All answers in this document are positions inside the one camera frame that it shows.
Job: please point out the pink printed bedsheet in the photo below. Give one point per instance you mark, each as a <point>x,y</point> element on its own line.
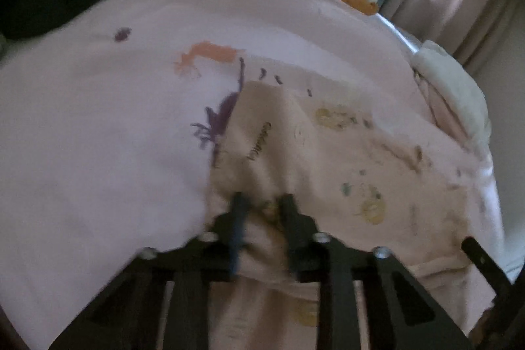
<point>102,149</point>

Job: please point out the white folded towel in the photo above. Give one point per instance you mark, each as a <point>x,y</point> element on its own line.
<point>455,83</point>

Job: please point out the beige cartoon print garment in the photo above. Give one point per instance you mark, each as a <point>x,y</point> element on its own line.
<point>328,161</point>

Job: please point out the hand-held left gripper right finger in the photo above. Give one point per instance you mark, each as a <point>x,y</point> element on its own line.
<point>289,223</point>

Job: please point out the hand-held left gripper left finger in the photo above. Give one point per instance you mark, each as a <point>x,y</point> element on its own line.
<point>238,229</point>

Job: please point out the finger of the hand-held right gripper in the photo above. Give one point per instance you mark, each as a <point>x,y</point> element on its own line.
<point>480,255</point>

